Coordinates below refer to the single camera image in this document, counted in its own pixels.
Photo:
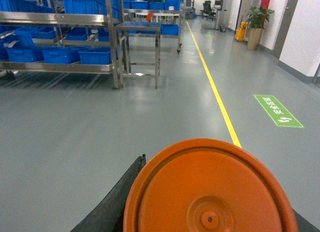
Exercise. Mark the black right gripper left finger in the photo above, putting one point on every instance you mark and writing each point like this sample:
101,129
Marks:
108,215

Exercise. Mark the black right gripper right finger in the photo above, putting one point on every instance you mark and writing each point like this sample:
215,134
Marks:
303,224

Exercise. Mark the orange cylindrical cap 4680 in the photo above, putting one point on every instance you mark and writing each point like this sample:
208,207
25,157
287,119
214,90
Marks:
207,185

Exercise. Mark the stainless steel shelf rack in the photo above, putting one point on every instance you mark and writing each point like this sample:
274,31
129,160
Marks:
68,36

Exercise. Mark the green floor sign sticker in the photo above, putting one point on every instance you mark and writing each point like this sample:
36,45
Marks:
278,112

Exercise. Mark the small stainless steel table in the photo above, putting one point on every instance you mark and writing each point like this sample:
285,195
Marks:
139,61

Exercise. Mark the yellow mop bucket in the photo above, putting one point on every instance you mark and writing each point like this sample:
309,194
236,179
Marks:
240,33

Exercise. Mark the potted plant in tan planter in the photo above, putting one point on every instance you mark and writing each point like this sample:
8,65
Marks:
257,16

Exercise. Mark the black office chair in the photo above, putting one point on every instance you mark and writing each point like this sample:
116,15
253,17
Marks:
208,12

